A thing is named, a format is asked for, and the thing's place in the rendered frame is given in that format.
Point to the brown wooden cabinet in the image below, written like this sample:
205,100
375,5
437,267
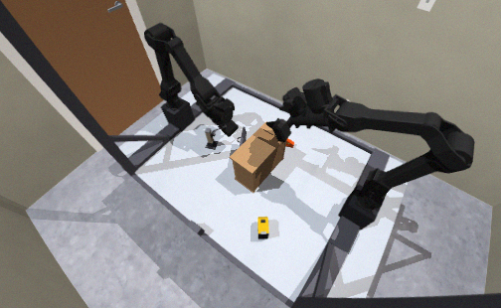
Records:
256,158

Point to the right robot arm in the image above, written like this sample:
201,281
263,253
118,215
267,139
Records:
451,155

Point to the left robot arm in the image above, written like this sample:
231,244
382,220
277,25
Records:
201,88

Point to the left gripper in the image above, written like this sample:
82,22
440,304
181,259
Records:
228,128

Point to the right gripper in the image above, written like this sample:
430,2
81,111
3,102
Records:
282,130

